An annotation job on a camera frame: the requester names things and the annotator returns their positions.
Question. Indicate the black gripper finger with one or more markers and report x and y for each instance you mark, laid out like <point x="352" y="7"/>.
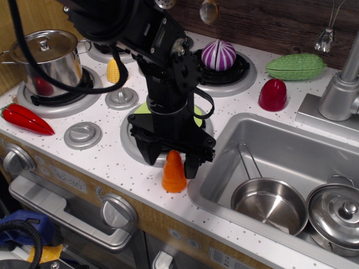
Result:
<point x="150" y="148"/>
<point x="192" y="164"/>

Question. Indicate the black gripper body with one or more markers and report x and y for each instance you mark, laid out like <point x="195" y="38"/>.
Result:
<point x="176" y="129"/>

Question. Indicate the orange toy carrot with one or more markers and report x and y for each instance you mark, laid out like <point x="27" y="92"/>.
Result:
<point x="173" y="177"/>

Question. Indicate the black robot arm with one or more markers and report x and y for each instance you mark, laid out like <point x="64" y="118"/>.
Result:
<point x="159" y="45"/>

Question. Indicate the light green plate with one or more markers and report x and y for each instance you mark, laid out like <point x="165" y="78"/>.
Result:
<point x="143" y="109"/>

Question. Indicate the front centre burner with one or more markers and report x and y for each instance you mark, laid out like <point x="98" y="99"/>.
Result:
<point x="129" y="144"/>

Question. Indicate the burner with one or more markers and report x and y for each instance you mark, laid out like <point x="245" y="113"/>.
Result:
<point x="55" y="111"/>
<point x="235" y="80"/>
<point x="129" y="144"/>
<point x="102" y="53"/>

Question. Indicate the silver stove knob middle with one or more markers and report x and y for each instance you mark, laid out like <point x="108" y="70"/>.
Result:
<point x="122" y="99"/>

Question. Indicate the silver stove knob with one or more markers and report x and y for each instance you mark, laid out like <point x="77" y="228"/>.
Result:
<point x="122" y="99"/>
<point x="83" y="135"/>

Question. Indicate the silver sink basin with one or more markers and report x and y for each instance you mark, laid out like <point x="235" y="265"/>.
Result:
<point x="250" y="146"/>

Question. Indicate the back right burner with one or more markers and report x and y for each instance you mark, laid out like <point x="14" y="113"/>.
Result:
<point x="235" y="80"/>

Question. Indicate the silver stove knob front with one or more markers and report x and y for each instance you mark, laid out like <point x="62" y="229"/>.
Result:
<point x="83" y="135"/>

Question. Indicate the silver oven dial right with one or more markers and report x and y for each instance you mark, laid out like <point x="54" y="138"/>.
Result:
<point x="116" y="212"/>

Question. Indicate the silver oven dial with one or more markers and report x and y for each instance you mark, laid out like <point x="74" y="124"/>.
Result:
<point x="116" y="212"/>
<point x="17" y="160"/>

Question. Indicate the yellow toy corn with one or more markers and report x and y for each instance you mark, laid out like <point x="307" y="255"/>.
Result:
<point x="113" y="72"/>

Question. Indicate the purple white toy onion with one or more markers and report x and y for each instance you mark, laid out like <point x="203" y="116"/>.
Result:
<point x="218" y="55"/>

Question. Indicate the steel saucepan in sink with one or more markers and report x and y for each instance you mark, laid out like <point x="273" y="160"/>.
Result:
<point x="268" y="200"/>

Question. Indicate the back left burner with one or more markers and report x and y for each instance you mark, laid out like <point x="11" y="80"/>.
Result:
<point x="102" y="53"/>

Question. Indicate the red toy pepper half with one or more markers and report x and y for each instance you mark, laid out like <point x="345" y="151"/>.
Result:
<point x="273" y="95"/>

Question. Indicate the front left burner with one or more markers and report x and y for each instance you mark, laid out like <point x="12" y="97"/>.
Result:
<point x="55" y="111"/>

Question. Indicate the hanging metal spoon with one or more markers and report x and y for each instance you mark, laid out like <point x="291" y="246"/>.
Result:
<point x="209" y="11"/>

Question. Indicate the steel pot with lid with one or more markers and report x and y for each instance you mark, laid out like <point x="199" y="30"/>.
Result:
<point x="55" y="52"/>

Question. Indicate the blue device lower left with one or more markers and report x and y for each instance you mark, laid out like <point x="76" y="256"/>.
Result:
<point x="26" y="228"/>

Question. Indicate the silver oven dial left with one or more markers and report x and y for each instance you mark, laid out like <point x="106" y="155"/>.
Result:
<point x="17" y="160"/>

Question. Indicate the green toy bitter gourd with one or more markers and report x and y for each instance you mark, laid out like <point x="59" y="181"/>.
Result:
<point x="296" y="67"/>

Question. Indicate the red toy chili pepper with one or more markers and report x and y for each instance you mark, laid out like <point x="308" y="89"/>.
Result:
<point x="24" y="118"/>

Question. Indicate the yellow cloth lower left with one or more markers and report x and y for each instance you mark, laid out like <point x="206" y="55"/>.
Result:
<point x="49" y="253"/>

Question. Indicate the steel lidded pot in sink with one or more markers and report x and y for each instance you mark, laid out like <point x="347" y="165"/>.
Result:
<point x="333" y="216"/>

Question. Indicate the silver faucet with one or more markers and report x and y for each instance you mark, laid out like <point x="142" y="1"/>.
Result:
<point x="337" y="109"/>

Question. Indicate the hanging metal whisk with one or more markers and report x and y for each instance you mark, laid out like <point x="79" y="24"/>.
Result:
<point x="325" y="40"/>

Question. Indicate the silver oven door handle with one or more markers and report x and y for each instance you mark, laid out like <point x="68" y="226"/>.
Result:
<point x="84" y="222"/>

